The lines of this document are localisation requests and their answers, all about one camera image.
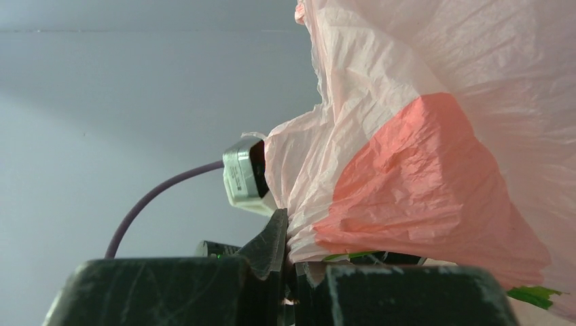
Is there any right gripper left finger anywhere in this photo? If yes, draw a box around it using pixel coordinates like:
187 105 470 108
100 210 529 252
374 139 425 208
44 209 288 325

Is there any pink plastic bag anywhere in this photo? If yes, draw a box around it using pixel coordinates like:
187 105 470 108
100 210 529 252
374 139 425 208
265 1 575 321

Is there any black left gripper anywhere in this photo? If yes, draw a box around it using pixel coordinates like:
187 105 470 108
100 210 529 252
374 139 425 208
195 240 240 258

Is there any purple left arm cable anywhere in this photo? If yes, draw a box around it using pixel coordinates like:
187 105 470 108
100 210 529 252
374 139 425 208
104 160 225 259

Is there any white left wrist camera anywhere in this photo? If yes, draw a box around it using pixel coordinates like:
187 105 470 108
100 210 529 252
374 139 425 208
222 136 277 217

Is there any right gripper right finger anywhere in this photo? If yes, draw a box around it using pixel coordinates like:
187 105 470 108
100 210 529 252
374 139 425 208
294 262 519 325

